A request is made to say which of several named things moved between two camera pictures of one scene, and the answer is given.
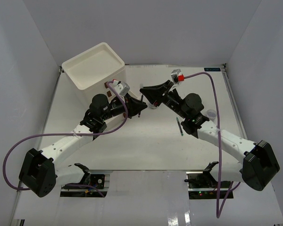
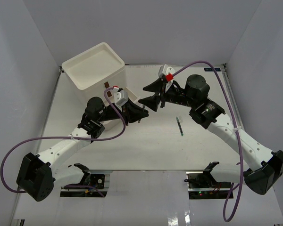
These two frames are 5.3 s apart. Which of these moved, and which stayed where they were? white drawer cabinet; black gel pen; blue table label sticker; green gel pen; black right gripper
Moved: black right gripper; black gel pen
Stayed: white drawer cabinet; blue table label sticker; green gel pen
